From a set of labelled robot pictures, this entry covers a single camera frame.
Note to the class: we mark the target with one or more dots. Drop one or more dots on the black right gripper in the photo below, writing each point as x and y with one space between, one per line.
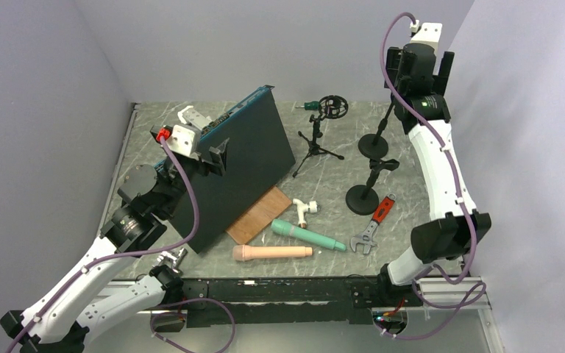
440 80

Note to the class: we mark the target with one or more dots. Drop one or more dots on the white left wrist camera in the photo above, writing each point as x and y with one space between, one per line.
181 139

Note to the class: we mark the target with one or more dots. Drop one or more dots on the chrome faucet fitting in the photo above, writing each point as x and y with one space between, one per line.
172 259

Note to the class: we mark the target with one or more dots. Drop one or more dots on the black mounting base rail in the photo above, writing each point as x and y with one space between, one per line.
275 300

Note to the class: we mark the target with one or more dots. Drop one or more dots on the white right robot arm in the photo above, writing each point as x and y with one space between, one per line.
456 226

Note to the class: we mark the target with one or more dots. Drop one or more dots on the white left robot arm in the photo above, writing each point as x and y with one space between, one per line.
67 317

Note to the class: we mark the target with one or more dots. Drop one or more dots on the white plastic faucet fitting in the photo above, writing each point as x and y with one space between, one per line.
302 208

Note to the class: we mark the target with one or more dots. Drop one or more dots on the green handled screwdriver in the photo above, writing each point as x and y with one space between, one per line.
311 105

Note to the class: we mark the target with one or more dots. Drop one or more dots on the black round-base microphone stand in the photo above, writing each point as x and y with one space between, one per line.
363 199

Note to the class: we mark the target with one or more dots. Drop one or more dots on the wooden board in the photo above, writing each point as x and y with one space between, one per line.
267 208

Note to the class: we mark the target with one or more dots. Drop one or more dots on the white metal bracket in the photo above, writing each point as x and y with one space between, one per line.
190 116

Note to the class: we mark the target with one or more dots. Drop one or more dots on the dark blue-edged network switch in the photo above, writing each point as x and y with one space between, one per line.
259 155

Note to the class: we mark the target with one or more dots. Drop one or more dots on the beige microphone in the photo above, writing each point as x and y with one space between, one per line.
245 253

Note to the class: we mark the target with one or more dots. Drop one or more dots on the red handled adjustable wrench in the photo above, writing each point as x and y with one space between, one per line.
366 237

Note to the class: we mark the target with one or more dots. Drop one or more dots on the black tripod microphone stand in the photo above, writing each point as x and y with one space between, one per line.
329 108

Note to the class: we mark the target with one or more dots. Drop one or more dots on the black round-base shock-mount stand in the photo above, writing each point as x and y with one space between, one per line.
374 146

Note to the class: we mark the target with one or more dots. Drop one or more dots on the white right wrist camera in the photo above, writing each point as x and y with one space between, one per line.
427 33

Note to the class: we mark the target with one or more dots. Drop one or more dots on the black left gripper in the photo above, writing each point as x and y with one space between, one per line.
218 155

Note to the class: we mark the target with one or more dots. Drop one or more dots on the green microphone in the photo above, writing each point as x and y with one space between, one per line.
281 227

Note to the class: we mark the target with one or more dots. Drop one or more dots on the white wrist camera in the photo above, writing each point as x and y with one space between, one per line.
181 139
427 33

